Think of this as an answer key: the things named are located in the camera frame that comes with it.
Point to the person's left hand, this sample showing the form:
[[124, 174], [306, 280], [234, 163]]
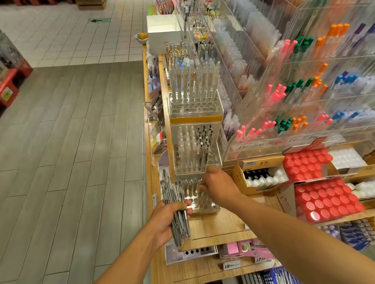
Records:
[[169, 224]]

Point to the person's right hand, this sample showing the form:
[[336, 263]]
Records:
[[221, 186]]

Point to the clear pen bundle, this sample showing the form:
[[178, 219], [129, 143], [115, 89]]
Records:
[[170, 185]]

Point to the large tiered acrylic pen rack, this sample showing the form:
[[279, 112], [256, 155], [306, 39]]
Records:
[[273, 142]]

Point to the clear acrylic pen display tower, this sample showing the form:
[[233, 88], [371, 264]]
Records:
[[195, 116]]

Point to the blue shopping basket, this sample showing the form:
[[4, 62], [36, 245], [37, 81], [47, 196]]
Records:
[[284, 281]]

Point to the person's left forearm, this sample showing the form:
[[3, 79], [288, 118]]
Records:
[[118, 279]]

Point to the person's right forearm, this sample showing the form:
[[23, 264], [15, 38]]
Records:
[[309, 241]]

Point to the wooden glue display stand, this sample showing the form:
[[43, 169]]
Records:
[[205, 226]]

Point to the white square box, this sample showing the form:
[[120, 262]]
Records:
[[163, 29]]

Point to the small translucent plastic organiser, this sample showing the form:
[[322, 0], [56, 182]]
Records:
[[191, 253]]

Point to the tray of red-capped glue sticks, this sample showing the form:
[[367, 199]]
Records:
[[307, 165], [328, 199]]

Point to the row of hanging stationery packets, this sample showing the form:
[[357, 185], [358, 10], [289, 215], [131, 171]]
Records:
[[155, 117]]

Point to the blue yellow stationery packets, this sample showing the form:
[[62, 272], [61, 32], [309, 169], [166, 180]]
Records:
[[352, 233]]

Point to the green arrow floor sticker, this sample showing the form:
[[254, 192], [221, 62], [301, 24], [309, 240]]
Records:
[[100, 20]]

